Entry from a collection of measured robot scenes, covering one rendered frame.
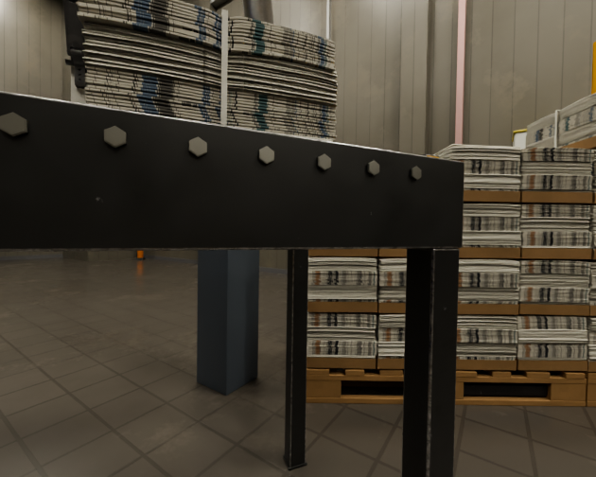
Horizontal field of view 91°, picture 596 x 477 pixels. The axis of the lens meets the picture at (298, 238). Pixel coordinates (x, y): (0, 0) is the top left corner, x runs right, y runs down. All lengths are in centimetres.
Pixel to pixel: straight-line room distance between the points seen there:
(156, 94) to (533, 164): 140
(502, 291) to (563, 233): 34
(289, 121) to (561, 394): 155
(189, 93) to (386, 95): 411
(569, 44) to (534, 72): 33
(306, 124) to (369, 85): 416
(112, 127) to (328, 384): 121
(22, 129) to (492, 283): 141
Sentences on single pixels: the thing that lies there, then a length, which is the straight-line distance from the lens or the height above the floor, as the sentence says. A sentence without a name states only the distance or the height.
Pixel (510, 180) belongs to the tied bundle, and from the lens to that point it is 149.
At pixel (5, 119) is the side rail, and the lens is 32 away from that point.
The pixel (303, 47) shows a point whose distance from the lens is 57.
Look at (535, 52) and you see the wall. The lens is 437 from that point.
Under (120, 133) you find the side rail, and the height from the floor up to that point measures 78.
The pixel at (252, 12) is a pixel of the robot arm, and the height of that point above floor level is 144.
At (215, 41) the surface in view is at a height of 98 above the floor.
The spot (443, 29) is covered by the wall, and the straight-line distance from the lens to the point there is 468.
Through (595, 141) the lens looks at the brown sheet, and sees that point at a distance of 174.
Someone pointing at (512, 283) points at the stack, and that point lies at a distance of 148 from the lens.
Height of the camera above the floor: 70
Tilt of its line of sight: 1 degrees down
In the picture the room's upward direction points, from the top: 1 degrees clockwise
